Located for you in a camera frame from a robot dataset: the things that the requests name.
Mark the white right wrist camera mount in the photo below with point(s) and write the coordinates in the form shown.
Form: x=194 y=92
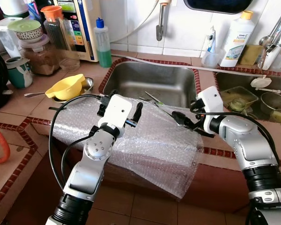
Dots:
x=210 y=101

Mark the steel ladle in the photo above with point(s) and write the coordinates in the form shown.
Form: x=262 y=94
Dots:
x=276 y=35

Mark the stainless steel sink basin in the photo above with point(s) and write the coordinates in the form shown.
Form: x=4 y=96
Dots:
x=150 y=82
x=229 y=79

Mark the yellow sponge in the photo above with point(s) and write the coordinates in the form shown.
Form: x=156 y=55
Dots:
x=250 y=55

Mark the white jar green base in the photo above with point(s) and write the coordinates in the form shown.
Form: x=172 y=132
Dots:
x=13 y=7

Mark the long black strip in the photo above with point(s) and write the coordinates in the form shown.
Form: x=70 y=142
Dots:
x=205 y=132

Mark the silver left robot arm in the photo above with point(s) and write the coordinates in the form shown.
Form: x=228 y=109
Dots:
x=91 y=164

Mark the black hanging pan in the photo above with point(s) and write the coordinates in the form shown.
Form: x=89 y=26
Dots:
x=218 y=4

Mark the clear bubble wrap sheet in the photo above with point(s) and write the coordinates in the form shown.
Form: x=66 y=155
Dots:
x=154 y=150

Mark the steel spoon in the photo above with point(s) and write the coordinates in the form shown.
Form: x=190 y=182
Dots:
x=33 y=94

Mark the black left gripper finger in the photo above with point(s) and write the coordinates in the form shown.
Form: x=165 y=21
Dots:
x=137 y=112

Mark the brown-filled jar pink lid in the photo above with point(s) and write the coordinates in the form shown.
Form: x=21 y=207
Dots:
x=37 y=61

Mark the clear container white lid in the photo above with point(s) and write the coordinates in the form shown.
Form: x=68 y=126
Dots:
x=3 y=40

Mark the white utensil holder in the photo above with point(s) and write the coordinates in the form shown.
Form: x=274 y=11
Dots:
x=274 y=60

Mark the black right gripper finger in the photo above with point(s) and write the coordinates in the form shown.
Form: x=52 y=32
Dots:
x=182 y=118
x=191 y=127

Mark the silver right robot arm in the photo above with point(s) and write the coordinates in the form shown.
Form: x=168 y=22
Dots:
x=248 y=145

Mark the teal mug white lid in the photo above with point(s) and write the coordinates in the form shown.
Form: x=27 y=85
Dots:
x=19 y=75

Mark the short black strip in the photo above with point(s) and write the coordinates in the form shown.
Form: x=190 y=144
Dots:
x=54 y=108

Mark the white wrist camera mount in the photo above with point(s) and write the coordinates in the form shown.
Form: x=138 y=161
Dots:
x=117 y=110
x=210 y=101

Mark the small white spray bottle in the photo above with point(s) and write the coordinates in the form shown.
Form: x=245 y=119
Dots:
x=210 y=44

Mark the steel faucet spout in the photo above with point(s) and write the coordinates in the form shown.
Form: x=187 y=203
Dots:
x=161 y=23

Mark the clear glass container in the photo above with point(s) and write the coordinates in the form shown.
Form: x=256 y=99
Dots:
x=236 y=99

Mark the shallow steel bowl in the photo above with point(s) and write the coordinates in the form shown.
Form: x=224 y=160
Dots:
x=90 y=84

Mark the glass pitcher orange lid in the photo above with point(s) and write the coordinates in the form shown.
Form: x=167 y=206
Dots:
x=56 y=35

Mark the patterned bowl green lid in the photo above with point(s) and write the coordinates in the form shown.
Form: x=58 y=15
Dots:
x=25 y=27

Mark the beige faucet diverter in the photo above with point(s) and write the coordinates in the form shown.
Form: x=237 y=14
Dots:
x=165 y=2

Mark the white detergent bottle orange cap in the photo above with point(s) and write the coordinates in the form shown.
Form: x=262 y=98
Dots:
x=236 y=42

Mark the green soap bottle blue cap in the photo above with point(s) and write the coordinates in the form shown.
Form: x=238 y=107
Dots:
x=103 y=54

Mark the beige water ionizer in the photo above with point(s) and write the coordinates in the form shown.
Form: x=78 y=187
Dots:
x=86 y=33

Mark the steel pot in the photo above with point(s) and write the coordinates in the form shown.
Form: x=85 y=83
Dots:
x=274 y=101

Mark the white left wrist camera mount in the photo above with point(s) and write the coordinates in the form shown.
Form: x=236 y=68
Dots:
x=117 y=110

